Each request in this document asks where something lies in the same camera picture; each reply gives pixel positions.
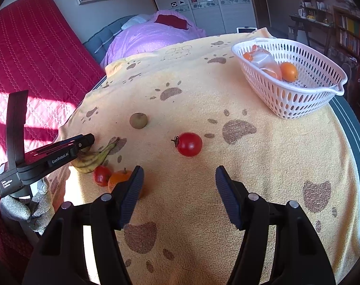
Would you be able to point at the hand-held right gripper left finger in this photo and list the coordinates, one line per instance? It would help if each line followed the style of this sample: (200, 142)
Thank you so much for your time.
(131, 196)

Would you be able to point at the orange plastic bag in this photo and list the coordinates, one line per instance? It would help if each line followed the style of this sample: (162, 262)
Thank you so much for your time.
(266, 61)

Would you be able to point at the white flat device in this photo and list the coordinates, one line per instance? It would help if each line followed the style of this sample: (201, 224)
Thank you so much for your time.
(246, 30)

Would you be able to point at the yellow paw print towel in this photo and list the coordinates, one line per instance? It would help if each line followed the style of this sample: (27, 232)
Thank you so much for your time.
(183, 95)

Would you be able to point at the dark red cloth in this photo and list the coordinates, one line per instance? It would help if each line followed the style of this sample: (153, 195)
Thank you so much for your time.
(169, 21)

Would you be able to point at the white pillow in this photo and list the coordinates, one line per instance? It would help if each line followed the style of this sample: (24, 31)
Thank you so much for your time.
(137, 20)

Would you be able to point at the small red tomato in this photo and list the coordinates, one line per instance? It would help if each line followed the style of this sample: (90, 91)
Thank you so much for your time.
(102, 176)

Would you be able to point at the wooden desk shelf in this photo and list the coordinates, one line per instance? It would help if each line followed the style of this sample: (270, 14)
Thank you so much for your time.
(313, 3)

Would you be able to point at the dark wooden desk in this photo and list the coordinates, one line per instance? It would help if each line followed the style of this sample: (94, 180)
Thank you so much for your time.
(310, 23)

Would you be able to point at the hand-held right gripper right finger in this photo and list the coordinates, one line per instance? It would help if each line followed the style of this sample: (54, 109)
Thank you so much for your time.
(227, 196)

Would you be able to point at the dimpled orange with stem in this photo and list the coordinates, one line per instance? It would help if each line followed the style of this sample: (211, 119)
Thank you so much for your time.
(119, 179)

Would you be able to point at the red quilted mattress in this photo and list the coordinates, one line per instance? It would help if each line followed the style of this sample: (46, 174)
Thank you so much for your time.
(40, 53)

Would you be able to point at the bookshelf with books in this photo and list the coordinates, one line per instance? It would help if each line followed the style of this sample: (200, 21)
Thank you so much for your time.
(352, 32)

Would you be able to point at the grey bed headboard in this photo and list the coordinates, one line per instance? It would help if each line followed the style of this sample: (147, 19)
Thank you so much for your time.
(102, 38)

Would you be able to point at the spotted yellow banana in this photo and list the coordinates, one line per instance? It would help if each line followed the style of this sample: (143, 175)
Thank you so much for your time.
(91, 161)

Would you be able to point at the purple duvet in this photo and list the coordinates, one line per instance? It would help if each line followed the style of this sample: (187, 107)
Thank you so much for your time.
(150, 38)

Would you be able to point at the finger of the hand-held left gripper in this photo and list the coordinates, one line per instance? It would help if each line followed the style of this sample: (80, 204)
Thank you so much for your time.
(52, 148)
(83, 144)

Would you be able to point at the white plastic basket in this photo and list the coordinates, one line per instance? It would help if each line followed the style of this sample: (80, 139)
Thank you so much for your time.
(292, 104)

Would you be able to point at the person's left hand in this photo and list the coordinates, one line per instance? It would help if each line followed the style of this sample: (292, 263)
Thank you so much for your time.
(34, 210)

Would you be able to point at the medium yellow orange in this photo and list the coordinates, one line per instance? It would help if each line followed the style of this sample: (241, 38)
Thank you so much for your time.
(289, 71)

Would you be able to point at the large red tomato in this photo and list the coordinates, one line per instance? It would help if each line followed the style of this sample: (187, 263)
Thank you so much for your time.
(190, 145)

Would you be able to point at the white wardrobe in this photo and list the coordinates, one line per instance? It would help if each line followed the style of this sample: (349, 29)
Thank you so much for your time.
(203, 12)

